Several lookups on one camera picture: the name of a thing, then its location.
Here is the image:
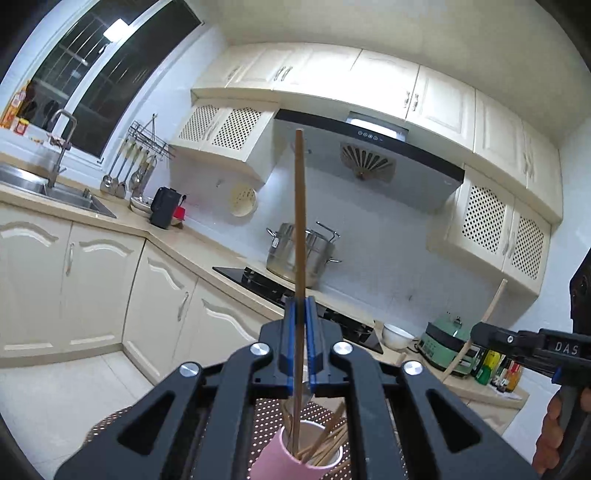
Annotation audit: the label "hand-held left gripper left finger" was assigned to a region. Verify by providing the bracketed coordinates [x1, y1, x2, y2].
[54, 298, 296, 480]

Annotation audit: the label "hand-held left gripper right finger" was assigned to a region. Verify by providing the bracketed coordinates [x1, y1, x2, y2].
[305, 296, 540, 480]

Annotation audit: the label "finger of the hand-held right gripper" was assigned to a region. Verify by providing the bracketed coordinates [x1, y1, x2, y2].
[470, 322, 542, 359]

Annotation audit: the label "wooden chopstick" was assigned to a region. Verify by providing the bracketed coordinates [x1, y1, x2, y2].
[438, 278, 509, 383]
[291, 129, 306, 457]

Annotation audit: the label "bunch of wooden chopsticks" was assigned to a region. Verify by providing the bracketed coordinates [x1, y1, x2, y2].
[284, 401, 349, 467]

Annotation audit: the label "pink cup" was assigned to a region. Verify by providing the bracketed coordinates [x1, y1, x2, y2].
[252, 418, 354, 480]

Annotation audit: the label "row of hanging kitchen utensils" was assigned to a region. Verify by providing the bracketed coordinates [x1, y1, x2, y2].
[99, 138, 158, 199]

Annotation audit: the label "person's right hand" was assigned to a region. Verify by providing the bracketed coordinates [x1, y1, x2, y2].
[531, 394, 573, 472]

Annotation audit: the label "yellow green bottle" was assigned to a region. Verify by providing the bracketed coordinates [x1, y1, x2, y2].
[475, 350, 502, 385]

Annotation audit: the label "green rice cooker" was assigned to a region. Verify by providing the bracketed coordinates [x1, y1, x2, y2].
[418, 311, 485, 379]

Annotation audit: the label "black gas stove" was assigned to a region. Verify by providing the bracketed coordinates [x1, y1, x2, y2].
[212, 265, 384, 355]

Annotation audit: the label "steel stockpot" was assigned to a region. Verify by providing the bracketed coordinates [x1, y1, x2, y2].
[265, 222, 342, 288]

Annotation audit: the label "white bowl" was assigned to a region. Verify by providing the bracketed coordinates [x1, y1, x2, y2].
[381, 323, 416, 352]

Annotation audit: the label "beige kitchen countertop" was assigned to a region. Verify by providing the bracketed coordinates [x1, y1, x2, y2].
[0, 182, 531, 409]

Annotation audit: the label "cream plastic strainer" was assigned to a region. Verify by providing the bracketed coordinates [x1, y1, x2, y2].
[230, 183, 258, 217]

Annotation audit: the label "grey range hood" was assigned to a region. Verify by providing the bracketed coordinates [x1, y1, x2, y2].
[272, 108, 465, 214]

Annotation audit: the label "black kettle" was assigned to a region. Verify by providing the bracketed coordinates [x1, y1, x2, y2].
[150, 187, 182, 230]

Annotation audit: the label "cream base kitchen cabinets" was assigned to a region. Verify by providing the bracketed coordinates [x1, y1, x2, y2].
[0, 203, 532, 439]

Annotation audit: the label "steel faucet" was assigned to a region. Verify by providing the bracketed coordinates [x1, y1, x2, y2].
[45, 109, 78, 188]

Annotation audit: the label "steel sink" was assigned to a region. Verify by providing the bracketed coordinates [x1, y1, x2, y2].
[0, 161, 118, 219]

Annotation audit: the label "kitchen window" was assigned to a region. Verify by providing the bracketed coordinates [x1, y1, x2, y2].
[0, 0, 206, 162]

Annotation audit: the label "amber oil bottle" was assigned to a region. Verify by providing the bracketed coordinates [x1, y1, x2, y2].
[0, 80, 28, 130]

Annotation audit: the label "cream lattice wall cabinet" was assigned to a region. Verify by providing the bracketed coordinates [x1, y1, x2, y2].
[426, 164, 553, 297]
[168, 98, 281, 186]

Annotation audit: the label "wire utensil rack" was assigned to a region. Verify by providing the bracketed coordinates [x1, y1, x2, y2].
[126, 115, 176, 160]

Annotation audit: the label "cream upper wall cabinets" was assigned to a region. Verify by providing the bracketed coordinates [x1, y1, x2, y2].
[191, 43, 565, 224]

